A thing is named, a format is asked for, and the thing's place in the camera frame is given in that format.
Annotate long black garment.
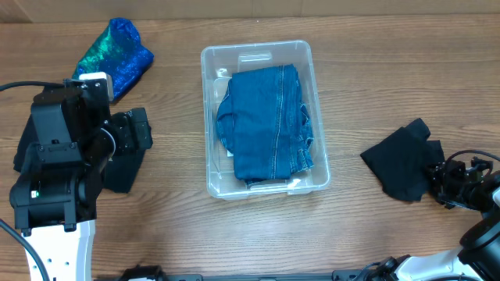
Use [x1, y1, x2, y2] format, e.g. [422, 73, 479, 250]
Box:
[13, 116, 38, 172]

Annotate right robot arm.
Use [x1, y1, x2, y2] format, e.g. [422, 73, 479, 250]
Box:
[356, 150, 499, 281]

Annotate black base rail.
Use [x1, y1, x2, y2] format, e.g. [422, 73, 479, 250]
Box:
[97, 265, 387, 281]

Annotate clear plastic storage container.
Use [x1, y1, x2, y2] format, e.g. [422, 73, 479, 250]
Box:
[201, 40, 330, 200]

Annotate square black garment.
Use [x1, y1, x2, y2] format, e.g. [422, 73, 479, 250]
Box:
[103, 151, 145, 194]

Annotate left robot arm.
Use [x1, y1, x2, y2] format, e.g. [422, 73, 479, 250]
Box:
[9, 73, 152, 280]

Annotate shiny blue green garment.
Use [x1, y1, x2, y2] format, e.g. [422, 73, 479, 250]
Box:
[73, 18, 154, 99]

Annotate blue denim jeans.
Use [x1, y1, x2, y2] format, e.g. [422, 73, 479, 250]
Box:
[216, 65, 314, 184]

